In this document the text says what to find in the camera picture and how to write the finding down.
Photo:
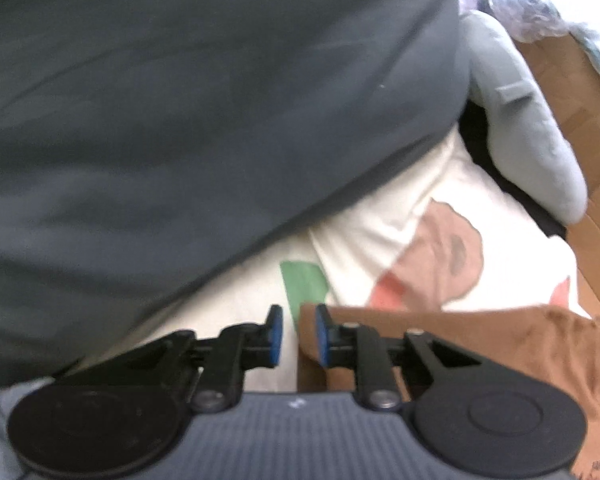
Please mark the white plastic bag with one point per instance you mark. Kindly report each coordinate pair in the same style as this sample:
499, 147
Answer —
530, 15

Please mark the cream bear print blanket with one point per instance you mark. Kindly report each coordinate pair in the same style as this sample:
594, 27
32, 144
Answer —
380, 220

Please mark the flattened cardboard sheet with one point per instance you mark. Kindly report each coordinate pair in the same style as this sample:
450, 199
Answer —
570, 90

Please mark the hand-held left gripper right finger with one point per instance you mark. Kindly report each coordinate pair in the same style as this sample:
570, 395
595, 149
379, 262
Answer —
322, 337

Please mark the brown printed t-shirt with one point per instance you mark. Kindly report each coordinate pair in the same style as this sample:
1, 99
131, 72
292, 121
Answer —
530, 345

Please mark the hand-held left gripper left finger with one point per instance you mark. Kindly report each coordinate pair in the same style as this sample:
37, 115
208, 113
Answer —
276, 337

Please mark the dark grey pillow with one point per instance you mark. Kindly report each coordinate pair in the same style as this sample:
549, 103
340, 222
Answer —
180, 135

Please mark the grey curved neck pillow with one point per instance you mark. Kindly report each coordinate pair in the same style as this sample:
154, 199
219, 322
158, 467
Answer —
525, 125

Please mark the black cloth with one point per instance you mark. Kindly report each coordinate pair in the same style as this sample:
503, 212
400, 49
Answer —
485, 145

